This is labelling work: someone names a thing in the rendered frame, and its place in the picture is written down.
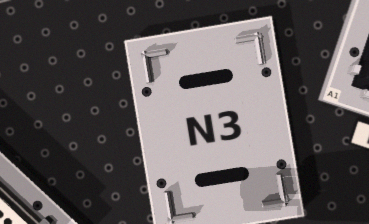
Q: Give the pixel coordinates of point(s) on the white label plate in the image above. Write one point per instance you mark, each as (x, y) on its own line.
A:
(360, 134)

